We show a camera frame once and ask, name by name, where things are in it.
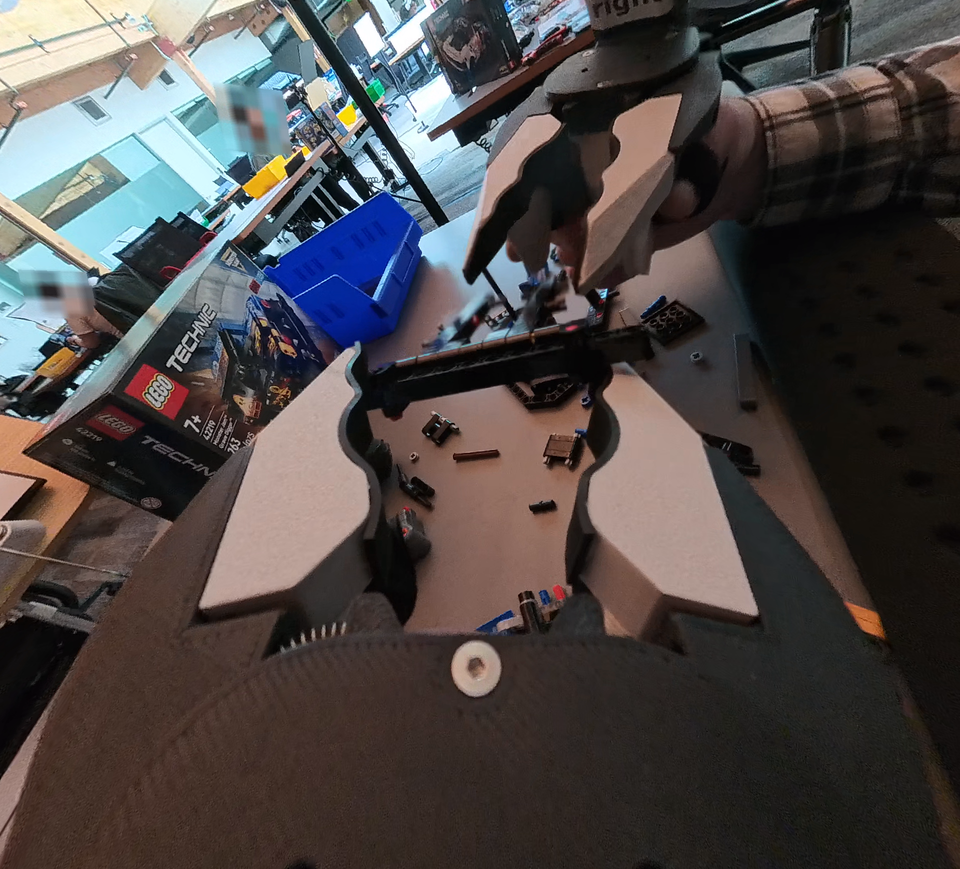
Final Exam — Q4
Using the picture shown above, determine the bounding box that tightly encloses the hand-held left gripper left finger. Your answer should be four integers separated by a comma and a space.
200, 352, 409, 623

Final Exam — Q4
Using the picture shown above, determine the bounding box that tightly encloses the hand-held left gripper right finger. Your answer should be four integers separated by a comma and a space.
564, 364, 760, 645

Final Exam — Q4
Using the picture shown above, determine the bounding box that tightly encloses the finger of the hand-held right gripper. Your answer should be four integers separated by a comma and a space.
462, 109, 583, 285
578, 92, 684, 293

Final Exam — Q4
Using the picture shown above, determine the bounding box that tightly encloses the black toy truck chassis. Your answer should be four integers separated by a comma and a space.
366, 323, 655, 417

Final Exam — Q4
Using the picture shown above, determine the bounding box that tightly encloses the person's right forearm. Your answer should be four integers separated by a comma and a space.
743, 37, 960, 228

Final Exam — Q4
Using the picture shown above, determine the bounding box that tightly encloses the light grey desk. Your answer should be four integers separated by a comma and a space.
0, 209, 879, 810

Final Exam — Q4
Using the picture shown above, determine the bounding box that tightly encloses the person's right hand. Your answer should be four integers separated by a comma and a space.
507, 89, 772, 281

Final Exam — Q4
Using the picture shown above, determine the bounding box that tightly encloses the black straight toy beam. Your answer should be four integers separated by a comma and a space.
701, 430, 763, 479

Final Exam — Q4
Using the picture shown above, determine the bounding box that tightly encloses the dark wooden table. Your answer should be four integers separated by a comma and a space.
423, 0, 595, 144

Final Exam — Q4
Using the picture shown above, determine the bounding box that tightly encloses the dark printed box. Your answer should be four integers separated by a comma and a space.
419, 0, 525, 95

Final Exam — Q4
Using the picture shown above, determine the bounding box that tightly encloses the black studded toy plate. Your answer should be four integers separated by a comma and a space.
644, 298, 708, 347

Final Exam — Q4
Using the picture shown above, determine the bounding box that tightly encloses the monster truck toy set box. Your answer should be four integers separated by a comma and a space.
26, 247, 327, 521

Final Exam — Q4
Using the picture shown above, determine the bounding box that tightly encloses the black metal pole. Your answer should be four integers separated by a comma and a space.
225, 0, 451, 228

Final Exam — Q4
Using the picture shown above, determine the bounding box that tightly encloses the small orange toy piece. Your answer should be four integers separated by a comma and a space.
846, 601, 888, 642

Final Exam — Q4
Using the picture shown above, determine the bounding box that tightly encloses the yellow bin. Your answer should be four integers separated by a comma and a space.
239, 155, 295, 200

